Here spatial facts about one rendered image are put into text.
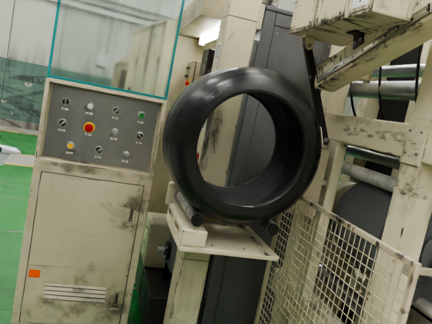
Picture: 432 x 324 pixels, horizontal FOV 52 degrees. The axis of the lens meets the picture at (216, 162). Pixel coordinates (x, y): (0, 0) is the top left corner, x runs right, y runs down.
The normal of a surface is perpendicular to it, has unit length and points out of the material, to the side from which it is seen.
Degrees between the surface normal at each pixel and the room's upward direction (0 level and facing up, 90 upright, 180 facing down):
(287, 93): 80
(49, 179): 90
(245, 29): 90
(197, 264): 90
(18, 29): 90
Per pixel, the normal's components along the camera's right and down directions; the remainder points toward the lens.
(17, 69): 0.39, 0.19
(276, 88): 0.29, 0.00
